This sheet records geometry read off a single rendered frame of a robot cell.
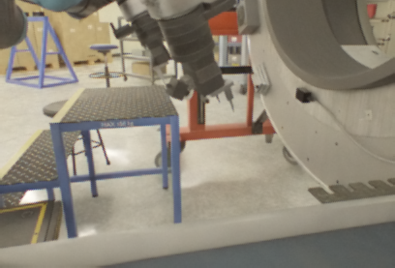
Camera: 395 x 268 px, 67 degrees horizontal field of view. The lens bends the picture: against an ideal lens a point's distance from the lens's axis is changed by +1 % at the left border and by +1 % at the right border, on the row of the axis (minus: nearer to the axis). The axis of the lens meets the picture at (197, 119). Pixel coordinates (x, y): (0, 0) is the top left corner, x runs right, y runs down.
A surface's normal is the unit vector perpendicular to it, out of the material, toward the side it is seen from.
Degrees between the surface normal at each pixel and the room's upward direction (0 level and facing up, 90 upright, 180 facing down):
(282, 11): 55
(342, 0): 71
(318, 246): 0
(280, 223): 90
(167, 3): 110
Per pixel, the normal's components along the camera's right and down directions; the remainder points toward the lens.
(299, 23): 0.14, -0.42
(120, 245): 0.20, 0.29
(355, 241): 0.00, -0.95
